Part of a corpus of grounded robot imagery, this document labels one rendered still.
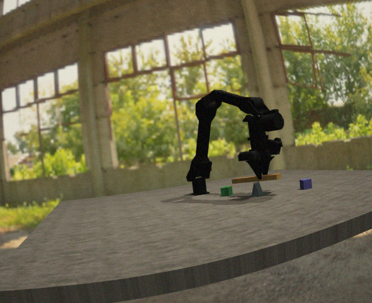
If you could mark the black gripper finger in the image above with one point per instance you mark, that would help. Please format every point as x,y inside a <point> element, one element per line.
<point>256,165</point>
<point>265,165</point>

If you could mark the tan wooden bar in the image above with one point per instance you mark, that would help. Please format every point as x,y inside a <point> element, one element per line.
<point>255,179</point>

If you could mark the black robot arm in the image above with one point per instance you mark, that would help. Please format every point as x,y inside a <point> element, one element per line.
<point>206,109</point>

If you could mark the green cube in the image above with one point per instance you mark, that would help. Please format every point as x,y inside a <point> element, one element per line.
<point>226,191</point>

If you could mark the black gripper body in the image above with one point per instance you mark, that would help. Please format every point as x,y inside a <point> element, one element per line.
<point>254,153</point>

